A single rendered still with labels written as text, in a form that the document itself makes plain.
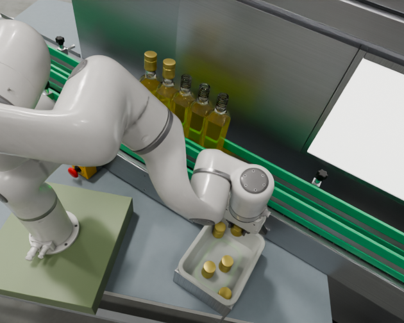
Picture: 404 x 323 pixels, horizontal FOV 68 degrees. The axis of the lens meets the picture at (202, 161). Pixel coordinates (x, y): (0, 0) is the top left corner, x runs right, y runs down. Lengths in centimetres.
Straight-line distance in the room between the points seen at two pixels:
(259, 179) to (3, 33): 42
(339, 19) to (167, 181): 52
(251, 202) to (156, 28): 69
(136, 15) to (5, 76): 73
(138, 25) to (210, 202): 73
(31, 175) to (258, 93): 61
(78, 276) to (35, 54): 57
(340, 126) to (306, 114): 9
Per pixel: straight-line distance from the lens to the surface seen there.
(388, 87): 81
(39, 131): 36
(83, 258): 88
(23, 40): 45
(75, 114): 35
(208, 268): 86
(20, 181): 67
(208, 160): 54
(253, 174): 54
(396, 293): 102
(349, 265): 97
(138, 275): 92
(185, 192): 46
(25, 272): 91
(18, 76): 42
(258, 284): 95
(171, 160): 45
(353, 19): 77
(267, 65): 85
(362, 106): 84
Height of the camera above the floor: 161
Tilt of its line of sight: 49 degrees down
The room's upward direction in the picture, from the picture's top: 12 degrees clockwise
